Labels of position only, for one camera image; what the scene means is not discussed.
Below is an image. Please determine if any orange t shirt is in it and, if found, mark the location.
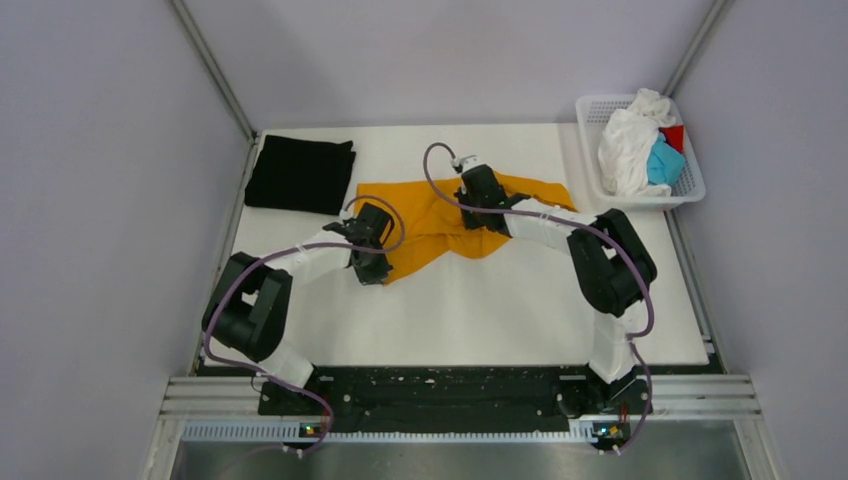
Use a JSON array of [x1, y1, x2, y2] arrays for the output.
[[356, 173, 577, 284]]

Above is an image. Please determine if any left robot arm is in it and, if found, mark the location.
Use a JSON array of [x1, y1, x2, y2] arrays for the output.
[[202, 195, 406, 418]]

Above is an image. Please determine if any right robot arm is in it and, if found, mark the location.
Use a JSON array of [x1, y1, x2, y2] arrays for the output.
[[455, 164, 657, 419]]

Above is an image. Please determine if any folded black t shirt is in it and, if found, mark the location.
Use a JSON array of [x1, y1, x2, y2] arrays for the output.
[[244, 135, 356, 215]]

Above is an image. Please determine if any white plastic basket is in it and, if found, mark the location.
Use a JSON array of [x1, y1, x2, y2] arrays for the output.
[[576, 93, 706, 211]]

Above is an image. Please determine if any white t shirt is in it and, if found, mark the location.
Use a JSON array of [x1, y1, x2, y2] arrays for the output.
[[597, 88, 677, 197]]

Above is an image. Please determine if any light blue t shirt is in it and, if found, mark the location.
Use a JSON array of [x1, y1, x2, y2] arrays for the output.
[[646, 133, 686, 187]]

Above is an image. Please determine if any red t shirt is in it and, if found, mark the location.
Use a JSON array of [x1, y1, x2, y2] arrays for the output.
[[659, 124, 685, 155]]

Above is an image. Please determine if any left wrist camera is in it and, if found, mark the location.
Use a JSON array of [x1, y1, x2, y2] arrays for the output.
[[339, 208, 356, 222]]

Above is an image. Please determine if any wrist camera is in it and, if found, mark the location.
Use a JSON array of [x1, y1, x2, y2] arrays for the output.
[[339, 208, 356, 222], [451, 155, 480, 174]]

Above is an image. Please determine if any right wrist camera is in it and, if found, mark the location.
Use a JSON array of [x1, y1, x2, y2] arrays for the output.
[[451, 155, 480, 174]]

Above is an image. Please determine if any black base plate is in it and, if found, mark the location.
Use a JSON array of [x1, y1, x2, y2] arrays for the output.
[[258, 366, 652, 434]]

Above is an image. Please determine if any white slotted cable duct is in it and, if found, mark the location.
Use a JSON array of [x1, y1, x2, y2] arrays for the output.
[[181, 420, 624, 445]]

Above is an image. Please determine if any aluminium frame rail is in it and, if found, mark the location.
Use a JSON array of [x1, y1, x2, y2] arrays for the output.
[[651, 374, 762, 421]]

